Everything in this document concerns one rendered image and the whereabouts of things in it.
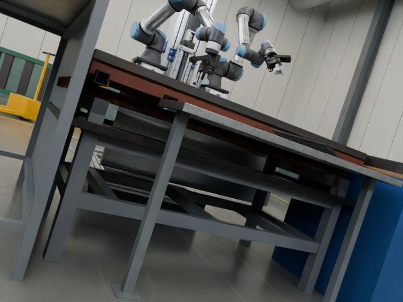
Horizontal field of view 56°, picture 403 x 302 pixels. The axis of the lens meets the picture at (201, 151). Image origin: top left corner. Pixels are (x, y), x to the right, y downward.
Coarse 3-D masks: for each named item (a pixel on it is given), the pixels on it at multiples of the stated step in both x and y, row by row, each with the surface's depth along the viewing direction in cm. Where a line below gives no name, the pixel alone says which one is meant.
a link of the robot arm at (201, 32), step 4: (200, 28) 209; (204, 28) 207; (208, 28) 205; (196, 32) 211; (200, 32) 208; (204, 32) 205; (196, 36) 212; (200, 36) 209; (204, 36) 206; (200, 40) 212; (204, 40) 210
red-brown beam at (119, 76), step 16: (96, 64) 144; (112, 80) 148; (128, 80) 151; (144, 80) 153; (160, 96) 157; (176, 96) 160; (192, 96) 166; (224, 112) 171; (272, 128) 184; (352, 160) 210
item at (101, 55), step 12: (108, 60) 146; (120, 60) 148; (132, 72) 151; (144, 72) 153; (156, 72) 155; (168, 84) 158; (180, 84) 160; (204, 96) 166; (216, 96) 168; (228, 108) 173; (240, 108) 174; (264, 120) 181; (276, 120) 184; (300, 132) 191; (336, 144) 203; (360, 156) 212
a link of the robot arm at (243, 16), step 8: (240, 8) 274; (248, 8) 273; (240, 16) 270; (248, 16) 271; (240, 24) 267; (240, 32) 264; (248, 32) 265; (240, 40) 260; (248, 40) 261; (240, 48) 254; (248, 48) 257; (240, 56) 258; (248, 56) 257
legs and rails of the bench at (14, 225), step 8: (0, 8) 220; (8, 16) 225; (16, 16) 224; (32, 24) 229; (40, 24) 230; (56, 32) 235; (0, 152) 233; (8, 152) 235; (0, 224) 124; (8, 224) 125; (16, 224) 126; (24, 224) 127
